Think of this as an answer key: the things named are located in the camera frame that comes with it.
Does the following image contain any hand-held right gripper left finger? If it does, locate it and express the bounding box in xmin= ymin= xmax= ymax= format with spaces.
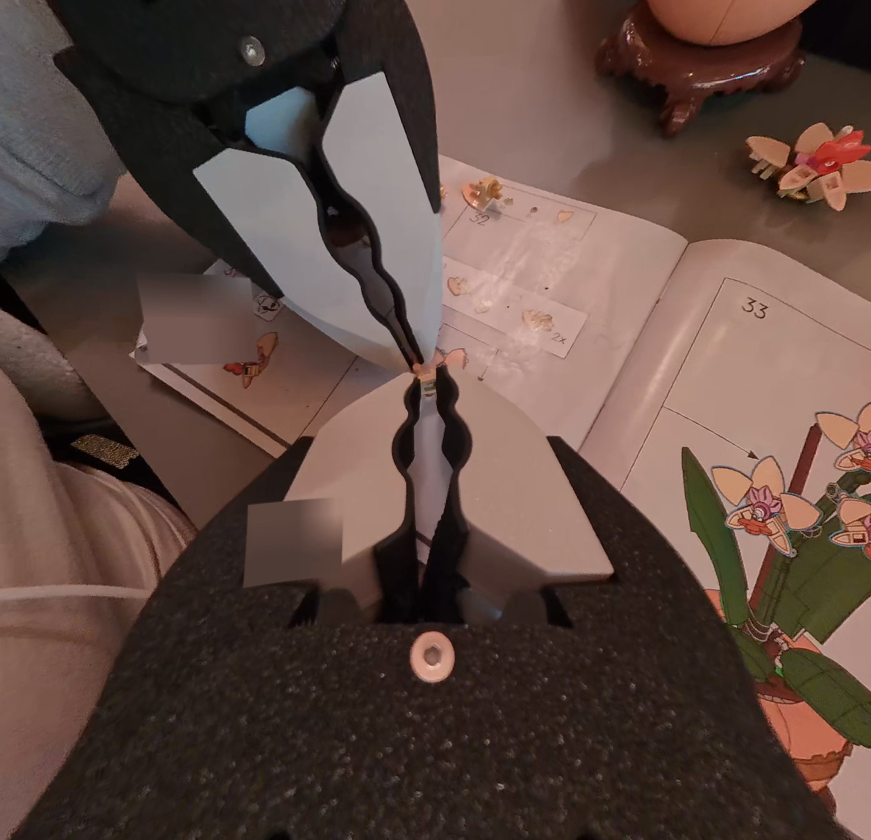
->
xmin=286 ymin=375 xmax=419 ymax=623

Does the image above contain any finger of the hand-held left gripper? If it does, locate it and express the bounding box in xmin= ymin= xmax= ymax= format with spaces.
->
xmin=318 ymin=71 xmax=445 ymax=364
xmin=194 ymin=88 xmax=417 ymax=371

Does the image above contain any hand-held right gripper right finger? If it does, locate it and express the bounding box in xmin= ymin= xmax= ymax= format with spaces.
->
xmin=433 ymin=369 xmax=617 ymax=624

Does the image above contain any person's left forearm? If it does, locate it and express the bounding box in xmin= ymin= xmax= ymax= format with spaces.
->
xmin=0 ymin=0 xmax=130 ymax=255

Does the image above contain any grey desk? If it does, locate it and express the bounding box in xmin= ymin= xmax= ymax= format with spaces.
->
xmin=7 ymin=0 xmax=871 ymax=528

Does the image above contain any cream petal toy piece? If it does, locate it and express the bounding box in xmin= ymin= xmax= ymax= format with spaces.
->
xmin=461 ymin=178 xmax=506 ymax=212

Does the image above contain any open instruction booklet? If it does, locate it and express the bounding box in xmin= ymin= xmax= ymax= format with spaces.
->
xmin=132 ymin=156 xmax=871 ymax=840

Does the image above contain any gold glitter strip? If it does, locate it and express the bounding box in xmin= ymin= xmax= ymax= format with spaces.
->
xmin=68 ymin=433 xmax=141 ymax=471

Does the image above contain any grey fuzzy cloth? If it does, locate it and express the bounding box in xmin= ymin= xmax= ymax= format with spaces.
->
xmin=0 ymin=309 xmax=91 ymax=422

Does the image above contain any brown carved wooden stand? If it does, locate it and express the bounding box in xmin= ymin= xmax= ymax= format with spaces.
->
xmin=595 ymin=0 xmax=807 ymax=138

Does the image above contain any pink egg ornament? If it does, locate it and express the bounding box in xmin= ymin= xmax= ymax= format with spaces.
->
xmin=643 ymin=0 xmax=827 ymax=46

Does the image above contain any cream petal toy flower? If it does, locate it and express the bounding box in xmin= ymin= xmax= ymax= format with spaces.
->
xmin=745 ymin=134 xmax=793 ymax=181

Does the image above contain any red cream toy flower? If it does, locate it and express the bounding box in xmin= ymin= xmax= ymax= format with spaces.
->
xmin=778 ymin=122 xmax=871 ymax=212

